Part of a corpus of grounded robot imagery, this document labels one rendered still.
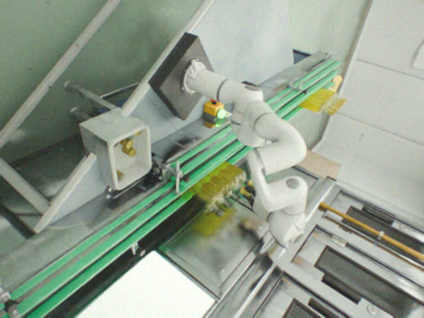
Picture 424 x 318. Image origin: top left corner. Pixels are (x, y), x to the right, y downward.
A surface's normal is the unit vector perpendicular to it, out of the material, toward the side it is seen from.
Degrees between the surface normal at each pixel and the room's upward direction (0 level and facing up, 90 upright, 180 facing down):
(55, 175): 90
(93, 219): 90
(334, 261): 90
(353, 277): 90
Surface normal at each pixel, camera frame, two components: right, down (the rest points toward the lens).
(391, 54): -0.62, 0.45
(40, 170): 0.07, -0.78
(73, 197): 0.78, 0.43
